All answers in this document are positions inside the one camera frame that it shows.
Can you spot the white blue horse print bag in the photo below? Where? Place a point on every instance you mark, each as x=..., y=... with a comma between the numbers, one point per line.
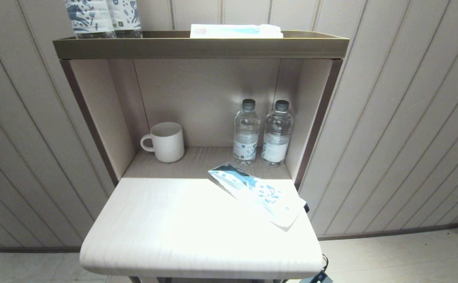
x=260, y=192

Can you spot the clear water bottle black cap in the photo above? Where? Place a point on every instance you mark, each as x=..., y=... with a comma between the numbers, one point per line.
x=246, y=133
x=277, y=135

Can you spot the beige wooden shelf cabinet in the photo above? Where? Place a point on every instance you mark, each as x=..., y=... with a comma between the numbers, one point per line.
x=197, y=102

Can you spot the white ribbed mug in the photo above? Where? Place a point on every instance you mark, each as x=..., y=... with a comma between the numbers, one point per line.
x=168, y=143

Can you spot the small black knob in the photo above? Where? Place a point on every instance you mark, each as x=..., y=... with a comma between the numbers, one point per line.
x=306, y=207

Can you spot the flat white blue packet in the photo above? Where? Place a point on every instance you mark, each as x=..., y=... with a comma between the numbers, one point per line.
x=233, y=31

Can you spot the patterned bags on top shelf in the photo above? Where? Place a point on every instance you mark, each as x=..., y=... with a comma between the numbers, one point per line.
x=91, y=17

